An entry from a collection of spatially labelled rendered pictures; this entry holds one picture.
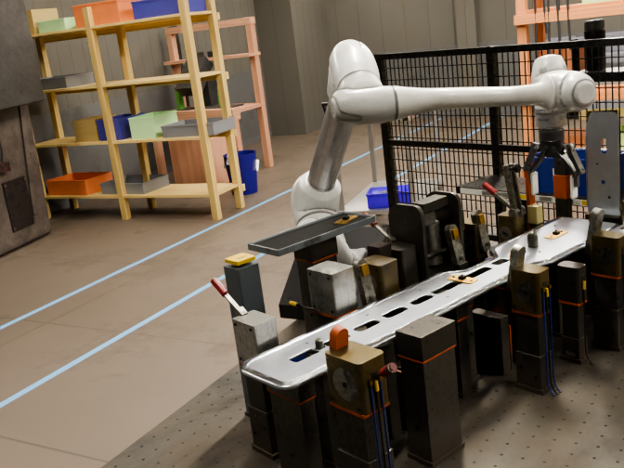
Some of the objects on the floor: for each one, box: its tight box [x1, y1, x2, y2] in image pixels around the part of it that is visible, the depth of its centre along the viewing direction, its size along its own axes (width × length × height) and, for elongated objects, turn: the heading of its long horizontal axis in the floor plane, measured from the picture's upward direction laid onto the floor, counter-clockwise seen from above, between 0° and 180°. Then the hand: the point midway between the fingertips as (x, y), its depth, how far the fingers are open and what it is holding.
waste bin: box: [223, 150, 259, 195], centre depth 850 cm, size 42×37×48 cm
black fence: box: [374, 37, 624, 244], centre depth 304 cm, size 14×197×155 cm, turn 65°
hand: (553, 192), depth 238 cm, fingers open, 13 cm apart
